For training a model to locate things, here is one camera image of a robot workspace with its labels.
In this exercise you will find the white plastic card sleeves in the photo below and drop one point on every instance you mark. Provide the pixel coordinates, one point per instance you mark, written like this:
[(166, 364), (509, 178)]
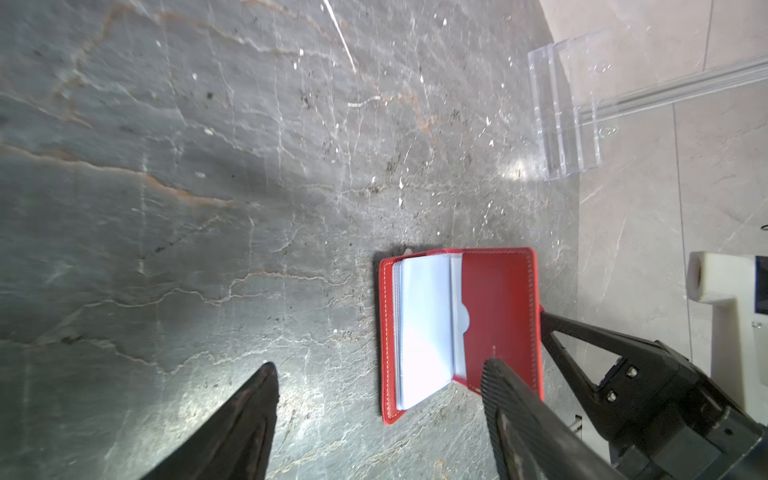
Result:
[(430, 321)]

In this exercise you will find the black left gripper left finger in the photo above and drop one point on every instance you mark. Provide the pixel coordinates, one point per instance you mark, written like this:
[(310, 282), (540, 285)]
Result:
[(235, 442)]

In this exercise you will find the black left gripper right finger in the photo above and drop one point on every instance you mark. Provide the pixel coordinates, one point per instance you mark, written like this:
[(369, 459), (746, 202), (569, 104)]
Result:
[(528, 440)]

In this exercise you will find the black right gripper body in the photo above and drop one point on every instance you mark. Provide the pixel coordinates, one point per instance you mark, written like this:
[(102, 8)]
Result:
[(674, 422)]

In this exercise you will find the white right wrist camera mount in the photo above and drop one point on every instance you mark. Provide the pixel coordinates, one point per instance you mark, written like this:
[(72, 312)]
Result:
[(736, 289)]

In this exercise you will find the red leather card holder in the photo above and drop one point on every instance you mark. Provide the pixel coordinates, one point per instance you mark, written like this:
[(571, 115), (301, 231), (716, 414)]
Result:
[(500, 292)]

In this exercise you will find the clear acrylic tiered card stand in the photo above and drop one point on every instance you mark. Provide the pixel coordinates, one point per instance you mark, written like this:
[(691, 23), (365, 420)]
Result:
[(573, 86)]

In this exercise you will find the horizontal aluminium wall rail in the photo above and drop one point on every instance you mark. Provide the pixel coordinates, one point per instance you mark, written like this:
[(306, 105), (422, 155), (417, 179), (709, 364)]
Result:
[(685, 88)]

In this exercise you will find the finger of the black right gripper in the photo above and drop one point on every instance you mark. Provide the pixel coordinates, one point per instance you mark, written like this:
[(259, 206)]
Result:
[(594, 366)]

